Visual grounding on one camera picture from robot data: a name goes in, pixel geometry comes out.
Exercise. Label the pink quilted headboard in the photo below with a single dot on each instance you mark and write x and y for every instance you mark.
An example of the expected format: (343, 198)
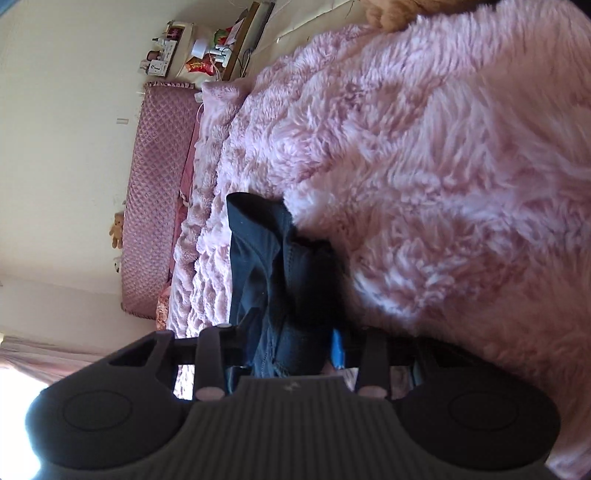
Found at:
(164, 137)

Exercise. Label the white bedside shelf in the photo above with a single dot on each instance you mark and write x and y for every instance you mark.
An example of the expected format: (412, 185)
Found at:
(181, 40)

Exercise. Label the red snack bag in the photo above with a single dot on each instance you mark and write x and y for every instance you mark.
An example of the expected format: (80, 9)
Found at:
(204, 65)

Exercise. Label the pink fluffy blanket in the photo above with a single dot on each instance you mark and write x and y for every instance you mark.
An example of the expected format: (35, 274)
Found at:
(449, 167)

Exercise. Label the black pants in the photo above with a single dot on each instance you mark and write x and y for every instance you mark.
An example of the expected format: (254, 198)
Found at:
(286, 290)

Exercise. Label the pink curtain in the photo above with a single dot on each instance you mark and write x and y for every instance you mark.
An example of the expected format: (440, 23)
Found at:
(47, 363)

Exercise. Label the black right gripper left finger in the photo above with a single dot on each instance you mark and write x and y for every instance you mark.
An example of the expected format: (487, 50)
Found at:
(122, 408)

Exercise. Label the brown plush teddy bear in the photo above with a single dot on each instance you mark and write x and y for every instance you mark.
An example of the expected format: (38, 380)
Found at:
(396, 15)

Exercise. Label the small teddy bear toy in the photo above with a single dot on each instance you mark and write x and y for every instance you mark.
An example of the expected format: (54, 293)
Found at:
(116, 230)

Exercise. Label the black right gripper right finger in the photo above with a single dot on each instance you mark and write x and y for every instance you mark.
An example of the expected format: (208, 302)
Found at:
(461, 409)

